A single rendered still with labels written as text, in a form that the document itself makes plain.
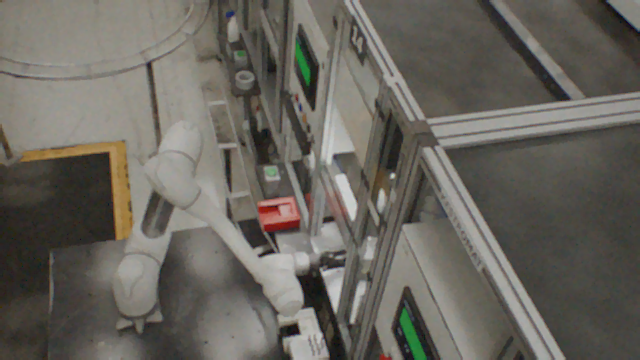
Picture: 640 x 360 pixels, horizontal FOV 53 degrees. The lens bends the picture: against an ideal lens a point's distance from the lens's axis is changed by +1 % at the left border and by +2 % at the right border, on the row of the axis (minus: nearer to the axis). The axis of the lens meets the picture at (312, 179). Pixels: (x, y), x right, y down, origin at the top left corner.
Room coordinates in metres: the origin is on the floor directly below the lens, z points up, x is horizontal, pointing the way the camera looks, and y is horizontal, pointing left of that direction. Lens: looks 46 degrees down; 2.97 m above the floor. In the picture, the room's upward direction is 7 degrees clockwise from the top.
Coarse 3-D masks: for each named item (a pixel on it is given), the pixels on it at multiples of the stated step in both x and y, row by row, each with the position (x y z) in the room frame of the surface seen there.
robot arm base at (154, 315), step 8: (120, 312) 1.28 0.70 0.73; (152, 312) 1.31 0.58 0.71; (160, 312) 1.32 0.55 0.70; (120, 320) 1.27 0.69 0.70; (128, 320) 1.27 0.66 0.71; (136, 320) 1.26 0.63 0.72; (144, 320) 1.27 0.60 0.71; (152, 320) 1.28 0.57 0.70; (160, 320) 1.29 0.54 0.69; (120, 328) 1.23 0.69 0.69; (136, 328) 1.23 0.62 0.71
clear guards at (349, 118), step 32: (352, 64) 1.46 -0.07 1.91; (352, 96) 1.43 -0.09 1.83; (288, 128) 2.03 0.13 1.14; (352, 128) 1.39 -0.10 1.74; (384, 128) 1.21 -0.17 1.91; (288, 160) 2.00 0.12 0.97; (320, 160) 1.61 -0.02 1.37; (352, 160) 1.36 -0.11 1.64; (384, 160) 1.17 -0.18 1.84; (352, 192) 1.32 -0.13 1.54; (384, 192) 1.14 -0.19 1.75; (352, 224) 1.28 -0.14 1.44; (352, 288) 1.19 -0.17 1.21; (352, 320) 1.14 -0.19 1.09
